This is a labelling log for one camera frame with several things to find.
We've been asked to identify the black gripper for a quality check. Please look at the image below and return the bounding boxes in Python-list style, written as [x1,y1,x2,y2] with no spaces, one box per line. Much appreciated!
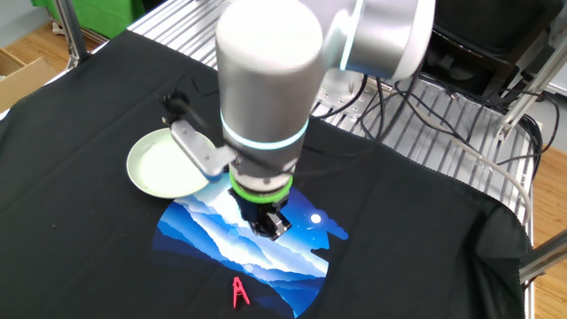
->
[228,188,293,243]

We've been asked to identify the red plastic clamp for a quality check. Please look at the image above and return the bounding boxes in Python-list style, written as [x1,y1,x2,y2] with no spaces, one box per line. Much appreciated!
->
[231,276,252,309]

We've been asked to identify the pale green plate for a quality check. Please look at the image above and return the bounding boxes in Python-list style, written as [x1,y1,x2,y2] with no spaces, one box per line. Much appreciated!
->
[126,128,218,199]

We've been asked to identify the black t-shirt with blue print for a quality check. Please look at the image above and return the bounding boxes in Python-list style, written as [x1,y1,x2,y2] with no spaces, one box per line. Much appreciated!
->
[0,29,535,319]

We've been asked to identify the green cloth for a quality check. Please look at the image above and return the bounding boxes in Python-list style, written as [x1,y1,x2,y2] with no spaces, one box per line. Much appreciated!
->
[29,0,147,40]

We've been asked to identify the brown cardboard box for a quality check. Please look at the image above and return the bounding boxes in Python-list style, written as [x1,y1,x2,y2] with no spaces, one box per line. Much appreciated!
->
[0,47,58,114]

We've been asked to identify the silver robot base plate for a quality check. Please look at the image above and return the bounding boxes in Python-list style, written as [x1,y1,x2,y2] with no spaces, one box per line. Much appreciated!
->
[309,68,386,120]

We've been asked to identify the grey hose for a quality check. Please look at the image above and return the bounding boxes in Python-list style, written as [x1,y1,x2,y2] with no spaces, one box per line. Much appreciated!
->
[416,108,532,225]

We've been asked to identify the aluminium frame post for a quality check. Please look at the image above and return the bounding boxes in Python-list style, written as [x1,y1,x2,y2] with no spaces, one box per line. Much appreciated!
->
[517,230,567,284]
[55,0,92,70]
[493,37,567,143]

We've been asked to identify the black cables on table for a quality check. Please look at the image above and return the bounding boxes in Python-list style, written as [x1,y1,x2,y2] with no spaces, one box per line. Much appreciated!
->
[309,74,562,178]

